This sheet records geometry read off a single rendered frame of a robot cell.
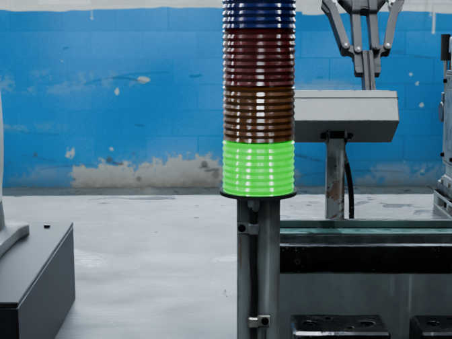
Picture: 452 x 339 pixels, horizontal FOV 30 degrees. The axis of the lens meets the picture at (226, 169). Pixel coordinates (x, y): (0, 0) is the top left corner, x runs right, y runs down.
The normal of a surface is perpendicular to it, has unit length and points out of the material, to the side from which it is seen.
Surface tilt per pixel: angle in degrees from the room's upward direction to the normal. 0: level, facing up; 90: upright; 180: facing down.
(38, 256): 1
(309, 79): 90
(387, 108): 57
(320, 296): 90
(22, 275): 1
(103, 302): 0
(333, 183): 90
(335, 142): 90
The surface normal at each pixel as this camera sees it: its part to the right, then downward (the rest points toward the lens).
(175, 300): 0.00, -0.99
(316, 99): -0.01, -0.40
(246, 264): -0.01, 0.15
